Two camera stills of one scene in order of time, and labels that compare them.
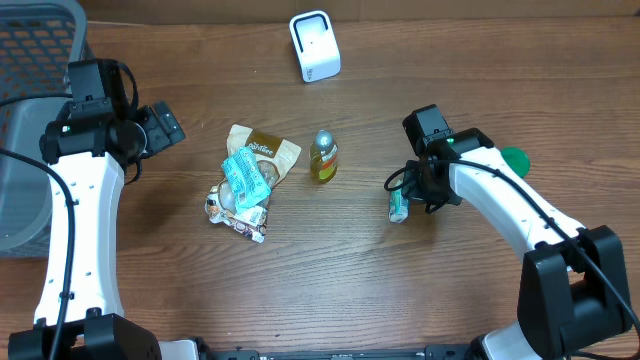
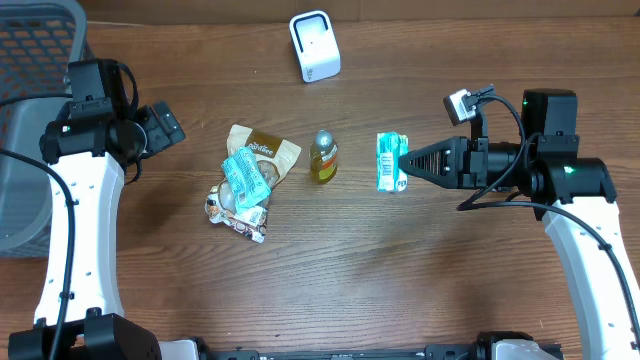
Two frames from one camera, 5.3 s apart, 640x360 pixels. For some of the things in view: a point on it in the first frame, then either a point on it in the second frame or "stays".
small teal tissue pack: [398, 210] to [389, 177]
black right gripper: [415, 190] to [456, 163]
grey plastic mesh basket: [38, 40] stays
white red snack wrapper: [220, 206] stays
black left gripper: [157, 137] stays
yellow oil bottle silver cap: [324, 156] stays
